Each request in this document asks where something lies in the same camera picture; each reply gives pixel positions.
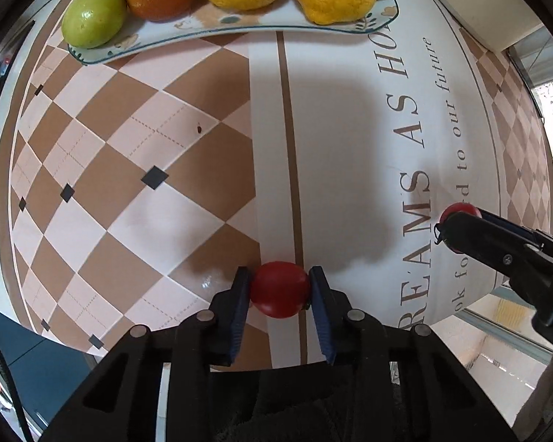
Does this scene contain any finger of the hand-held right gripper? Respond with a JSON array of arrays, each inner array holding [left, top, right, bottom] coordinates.
[[434, 211, 553, 288], [477, 208, 553, 263]]

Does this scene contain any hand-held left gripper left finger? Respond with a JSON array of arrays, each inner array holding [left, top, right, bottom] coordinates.
[[39, 266, 253, 442]]

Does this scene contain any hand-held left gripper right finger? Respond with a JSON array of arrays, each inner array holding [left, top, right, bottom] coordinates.
[[309, 266, 520, 442]]

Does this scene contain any red cherry tomato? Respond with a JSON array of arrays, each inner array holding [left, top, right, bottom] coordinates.
[[441, 202, 483, 222], [250, 261, 312, 319]]

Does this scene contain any floral ceramic plate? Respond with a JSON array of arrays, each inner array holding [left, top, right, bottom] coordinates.
[[67, 0, 400, 66]]

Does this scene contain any green lime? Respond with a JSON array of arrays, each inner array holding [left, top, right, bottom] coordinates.
[[62, 0, 128, 50]]

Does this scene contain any checkered brown table mat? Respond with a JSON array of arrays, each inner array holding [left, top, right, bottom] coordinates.
[[9, 0, 553, 370]]

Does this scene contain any blue kitchen cabinet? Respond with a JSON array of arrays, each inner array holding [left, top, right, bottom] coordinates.
[[0, 299, 100, 429]]

